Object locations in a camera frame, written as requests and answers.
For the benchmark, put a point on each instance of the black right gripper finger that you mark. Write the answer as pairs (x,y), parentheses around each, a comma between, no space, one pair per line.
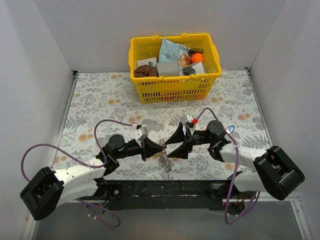
(177,137)
(182,152)

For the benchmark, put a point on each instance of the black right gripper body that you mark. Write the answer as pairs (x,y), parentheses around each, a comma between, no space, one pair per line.
(188,144)

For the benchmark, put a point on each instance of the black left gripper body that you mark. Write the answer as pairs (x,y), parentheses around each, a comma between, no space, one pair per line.
(144,150)

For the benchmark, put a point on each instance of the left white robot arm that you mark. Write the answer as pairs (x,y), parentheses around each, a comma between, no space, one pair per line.
(50,188)

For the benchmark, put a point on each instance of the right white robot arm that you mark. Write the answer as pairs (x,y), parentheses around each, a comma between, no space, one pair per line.
(272,170)

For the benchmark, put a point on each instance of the floral patterned table mat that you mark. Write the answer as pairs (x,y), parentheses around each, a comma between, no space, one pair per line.
(104,103)

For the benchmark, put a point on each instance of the yellow plastic basket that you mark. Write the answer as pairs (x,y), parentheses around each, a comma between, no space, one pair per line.
(164,89)

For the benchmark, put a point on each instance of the grey box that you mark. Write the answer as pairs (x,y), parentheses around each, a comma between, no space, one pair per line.
(168,69)

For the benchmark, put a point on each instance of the white packet with black item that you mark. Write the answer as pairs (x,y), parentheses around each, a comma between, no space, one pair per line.
(197,68)

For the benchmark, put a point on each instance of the clear wrapped pastry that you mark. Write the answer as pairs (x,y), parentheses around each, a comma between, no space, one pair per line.
(184,60)

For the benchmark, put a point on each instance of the white box in basket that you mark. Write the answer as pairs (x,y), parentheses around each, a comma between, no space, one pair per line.
(147,61)

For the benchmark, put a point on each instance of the orange fruit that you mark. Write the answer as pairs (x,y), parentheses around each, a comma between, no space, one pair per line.
(197,57)

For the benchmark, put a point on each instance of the light blue snack bag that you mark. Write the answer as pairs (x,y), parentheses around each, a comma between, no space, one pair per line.
(170,51)

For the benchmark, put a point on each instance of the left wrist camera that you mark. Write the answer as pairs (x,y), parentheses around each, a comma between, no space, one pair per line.
(140,134)

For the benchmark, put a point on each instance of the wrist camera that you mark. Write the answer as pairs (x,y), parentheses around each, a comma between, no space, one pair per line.
(189,123)
(140,134)

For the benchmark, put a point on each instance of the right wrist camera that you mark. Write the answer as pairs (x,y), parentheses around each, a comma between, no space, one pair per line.
(189,123)

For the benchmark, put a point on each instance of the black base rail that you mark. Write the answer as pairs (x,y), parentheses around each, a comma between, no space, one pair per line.
(161,194)

